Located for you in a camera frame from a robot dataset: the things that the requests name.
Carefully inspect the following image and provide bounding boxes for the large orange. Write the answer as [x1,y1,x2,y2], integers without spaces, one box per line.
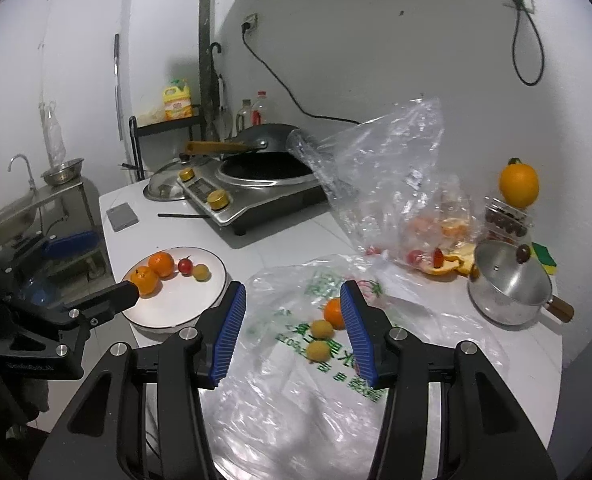
[129,266,159,297]

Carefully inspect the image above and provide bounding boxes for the box of dark fruits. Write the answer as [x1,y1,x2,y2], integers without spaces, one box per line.
[484,196,532,245]

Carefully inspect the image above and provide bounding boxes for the yellow oil bottle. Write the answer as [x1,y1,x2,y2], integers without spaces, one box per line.
[162,79,193,120]

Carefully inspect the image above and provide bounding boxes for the steel pot with lid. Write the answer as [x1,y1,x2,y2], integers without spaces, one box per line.
[467,240,575,327]

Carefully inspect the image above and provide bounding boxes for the medium orange on bag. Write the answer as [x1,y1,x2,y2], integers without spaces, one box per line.
[323,297,345,330]

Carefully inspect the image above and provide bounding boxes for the black wok with handle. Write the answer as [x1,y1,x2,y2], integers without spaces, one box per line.
[184,124,296,156]

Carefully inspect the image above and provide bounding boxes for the grey small card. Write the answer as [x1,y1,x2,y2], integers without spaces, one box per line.
[106,203,139,232]

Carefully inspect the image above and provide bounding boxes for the small orange on plate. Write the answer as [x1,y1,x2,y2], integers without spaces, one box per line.
[147,252,176,280]

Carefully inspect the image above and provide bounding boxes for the induction cooker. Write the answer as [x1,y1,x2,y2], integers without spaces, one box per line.
[178,152,326,235]

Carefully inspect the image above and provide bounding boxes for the black power cable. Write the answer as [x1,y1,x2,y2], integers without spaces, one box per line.
[240,22,362,126]

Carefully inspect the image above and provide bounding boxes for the black wire shelf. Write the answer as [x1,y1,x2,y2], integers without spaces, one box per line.
[122,104,206,182]

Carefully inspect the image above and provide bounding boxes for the red cap sauce bottle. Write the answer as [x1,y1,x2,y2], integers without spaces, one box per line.
[252,91,270,126]

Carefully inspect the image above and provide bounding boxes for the hanging black cable loop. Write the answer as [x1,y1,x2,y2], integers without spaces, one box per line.
[490,0,547,87]

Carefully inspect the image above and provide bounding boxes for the orange on rack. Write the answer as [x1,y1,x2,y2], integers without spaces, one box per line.
[499,157,540,209]

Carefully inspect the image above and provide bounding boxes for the steel bowl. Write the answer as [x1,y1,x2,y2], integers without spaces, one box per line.
[41,158,84,188]

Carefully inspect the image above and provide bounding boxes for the yellow-green round fruit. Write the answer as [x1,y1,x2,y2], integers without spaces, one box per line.
[192,263,211,283]

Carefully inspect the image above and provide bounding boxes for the black chopstick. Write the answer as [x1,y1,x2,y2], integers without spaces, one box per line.
[157,212,209,219]

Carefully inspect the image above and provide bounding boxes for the clear crumpled plastic bag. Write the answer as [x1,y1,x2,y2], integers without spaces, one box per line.
[286,98,480,266]

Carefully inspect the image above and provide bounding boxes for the white round plate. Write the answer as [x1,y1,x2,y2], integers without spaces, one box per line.
[122,246,230,333]

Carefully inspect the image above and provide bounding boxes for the red tomato in bag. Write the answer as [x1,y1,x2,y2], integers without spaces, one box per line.
[406,249,425,266]

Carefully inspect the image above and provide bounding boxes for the glass pot lid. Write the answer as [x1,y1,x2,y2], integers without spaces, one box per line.
[143,158,191,202]

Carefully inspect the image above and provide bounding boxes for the green yellow sponge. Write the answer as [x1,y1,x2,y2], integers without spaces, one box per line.
[531,242,558,276]

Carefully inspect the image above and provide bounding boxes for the printed flat plastic bag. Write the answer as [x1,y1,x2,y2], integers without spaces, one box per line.
[202,255,510,479]

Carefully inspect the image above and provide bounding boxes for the orange peel pile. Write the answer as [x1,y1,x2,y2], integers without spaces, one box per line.
[418,245,474,276]

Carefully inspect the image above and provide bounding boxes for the cherry tomato on plate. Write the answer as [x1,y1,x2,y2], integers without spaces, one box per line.
[177,257,193,276]

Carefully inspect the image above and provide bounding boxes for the clear condiment bottle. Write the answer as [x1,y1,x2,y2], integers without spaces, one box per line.
[235,99,253,133]

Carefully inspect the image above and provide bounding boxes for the steel sink stand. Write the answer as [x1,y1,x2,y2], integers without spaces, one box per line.
[0,154,102,261]

